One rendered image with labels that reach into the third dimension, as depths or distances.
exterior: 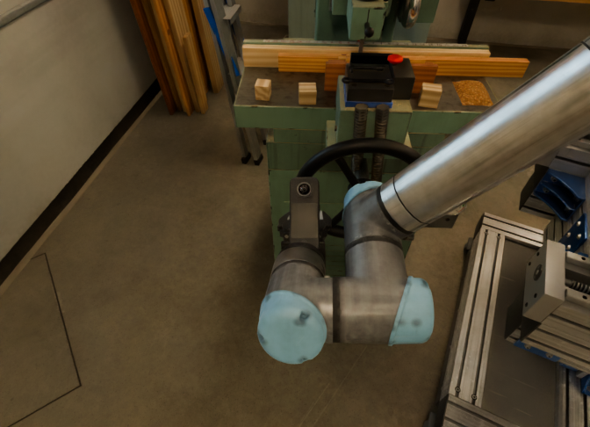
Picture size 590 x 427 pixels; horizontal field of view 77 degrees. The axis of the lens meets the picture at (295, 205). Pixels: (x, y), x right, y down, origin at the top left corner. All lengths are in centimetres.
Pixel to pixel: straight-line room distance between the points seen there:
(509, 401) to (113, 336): 134
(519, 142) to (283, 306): 28
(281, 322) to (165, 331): 119
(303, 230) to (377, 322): 20
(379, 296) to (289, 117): 54
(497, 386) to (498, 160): 99
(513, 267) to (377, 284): 118
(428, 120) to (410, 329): 57
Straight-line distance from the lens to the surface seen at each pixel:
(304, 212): 56
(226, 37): 173
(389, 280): 44
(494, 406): 132
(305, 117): 87
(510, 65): 108
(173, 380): 149
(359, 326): 43
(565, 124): 42
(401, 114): 76
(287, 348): 42
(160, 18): 224
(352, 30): 90
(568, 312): 85
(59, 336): 173
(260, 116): 87
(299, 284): 43
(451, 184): 44
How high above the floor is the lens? 137
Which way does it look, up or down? 48 degrees down
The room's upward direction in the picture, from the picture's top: straight up
